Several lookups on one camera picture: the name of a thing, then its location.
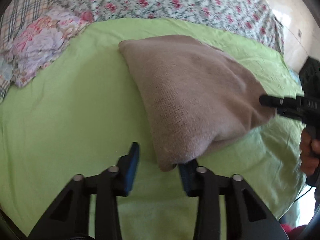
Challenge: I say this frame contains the light green bed sheet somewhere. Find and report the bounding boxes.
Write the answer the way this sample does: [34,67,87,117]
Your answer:
[0,17,313,240]

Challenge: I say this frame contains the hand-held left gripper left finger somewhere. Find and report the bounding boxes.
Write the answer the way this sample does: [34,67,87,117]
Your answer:
[26,142,140,240]

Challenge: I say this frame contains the pastel floral cloth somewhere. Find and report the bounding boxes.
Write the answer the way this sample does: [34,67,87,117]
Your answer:
[0,7,95,88]

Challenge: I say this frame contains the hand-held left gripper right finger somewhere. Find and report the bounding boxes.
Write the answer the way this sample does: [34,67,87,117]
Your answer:
[177,159,288,240]

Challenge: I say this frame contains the white rose print blanket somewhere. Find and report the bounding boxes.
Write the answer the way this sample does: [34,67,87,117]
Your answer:
[50,0,285,55]

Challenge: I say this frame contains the person's right hand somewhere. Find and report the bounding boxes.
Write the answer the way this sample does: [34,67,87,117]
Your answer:
[299,127,320,177]

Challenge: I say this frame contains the person's dark red clothing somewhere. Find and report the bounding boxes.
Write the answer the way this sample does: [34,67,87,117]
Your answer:
[281,224,309,240]

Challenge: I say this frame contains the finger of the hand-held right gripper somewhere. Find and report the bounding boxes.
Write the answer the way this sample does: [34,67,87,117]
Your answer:
[276,107,304,121]
[259,94,298,108]

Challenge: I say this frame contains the thin black cable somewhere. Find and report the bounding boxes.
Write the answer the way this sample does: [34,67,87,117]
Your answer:
[294,185,314,203]

